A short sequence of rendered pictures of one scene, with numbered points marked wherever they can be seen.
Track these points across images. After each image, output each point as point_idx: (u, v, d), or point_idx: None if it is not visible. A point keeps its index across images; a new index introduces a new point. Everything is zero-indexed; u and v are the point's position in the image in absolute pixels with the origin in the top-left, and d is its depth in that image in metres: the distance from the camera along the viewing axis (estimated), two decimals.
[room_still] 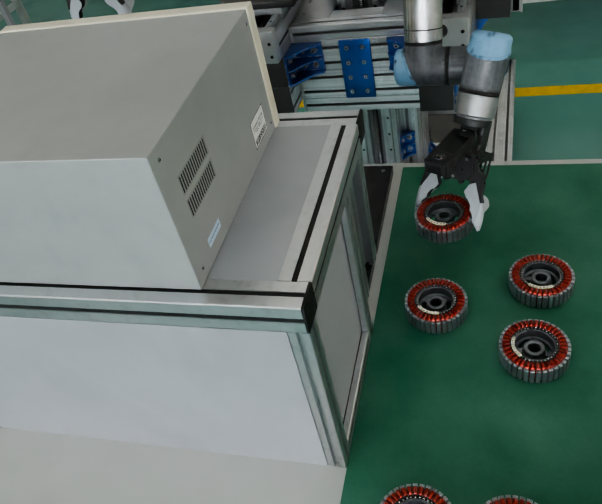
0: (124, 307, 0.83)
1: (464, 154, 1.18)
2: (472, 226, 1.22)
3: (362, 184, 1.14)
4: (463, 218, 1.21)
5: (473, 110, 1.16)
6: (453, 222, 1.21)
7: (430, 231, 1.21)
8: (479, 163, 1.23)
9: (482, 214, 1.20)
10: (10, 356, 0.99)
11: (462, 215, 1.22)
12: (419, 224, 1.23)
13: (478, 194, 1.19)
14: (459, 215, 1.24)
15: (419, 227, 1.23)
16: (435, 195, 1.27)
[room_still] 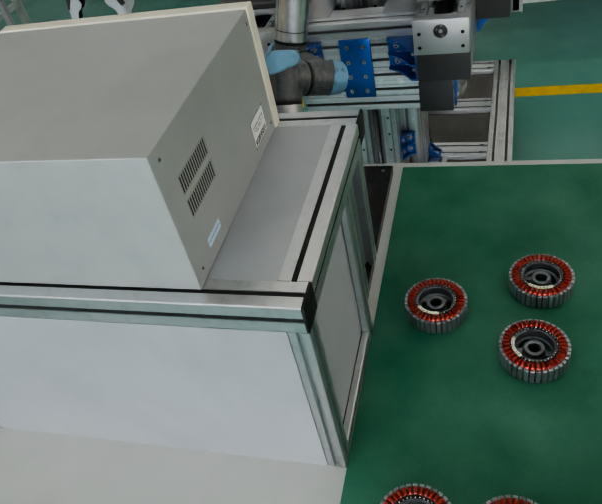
0: (124, 307, 0.83)
1: None
2: None
3: (362, 184, 1.14)
4: None
5: None
6: None
7: None
8: None
9: None
10: (10, 356, 0.99)
11: None
12: None
13: None
14: None
15: None
16: None
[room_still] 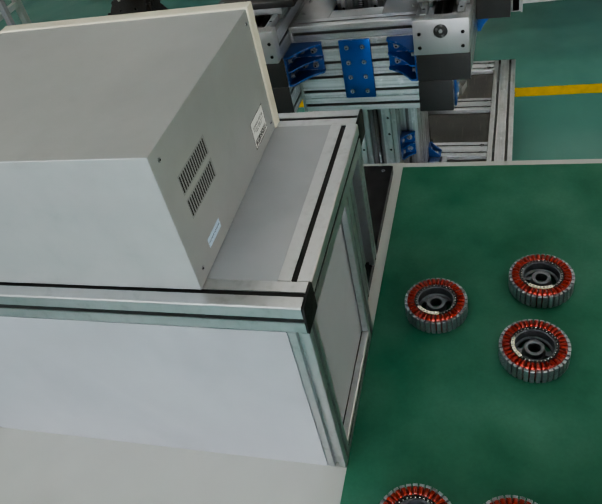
0: (124, 307, 0.83)
1: None
2: None
3: (362, 184, 1.14)
4: None
5: None
6: None
7: None
8: None
9: None
10: (10, 356, 0.99)
11: None
12: None
13: None
14: None
15: None
16: None
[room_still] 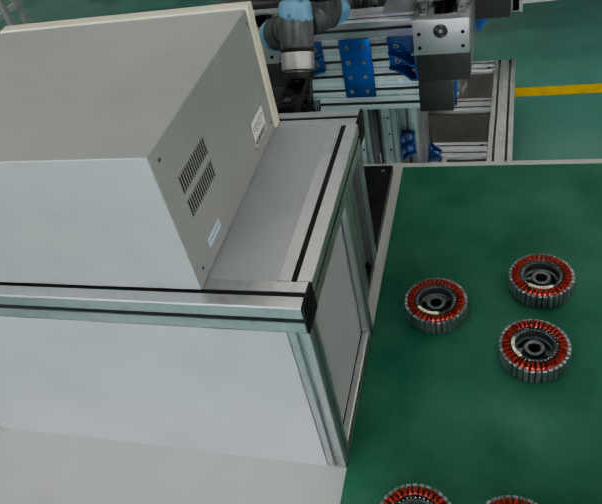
0: (124, 307, 0.83)
1: None
2: None
3: (362, 184, 1.14)
4: None
5: None
6: None
7: None
8: None
9: None
10: (10, 356, 0.99)
11: None
12: None
13: None
14: None
15: None
16: None
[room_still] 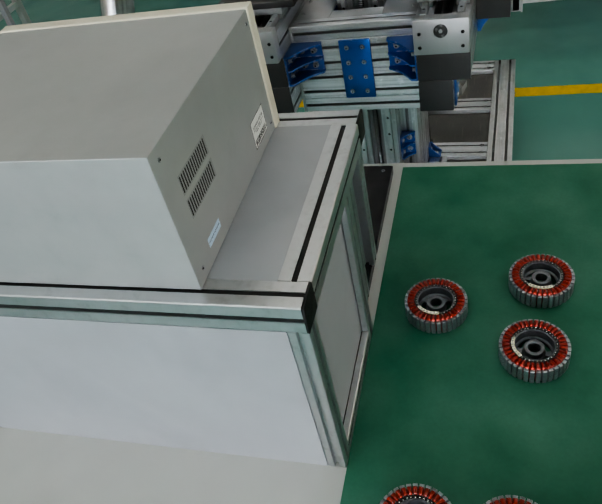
0: (124, 307, 0.83)
1: None
2: None
3: (362, 184, 1.14)
4: None
5: None
6: None
7: None
8: None
9: None
10: (10, 356, 0.99)
11: None
12: None
13: None
14: None
15: None
16: None
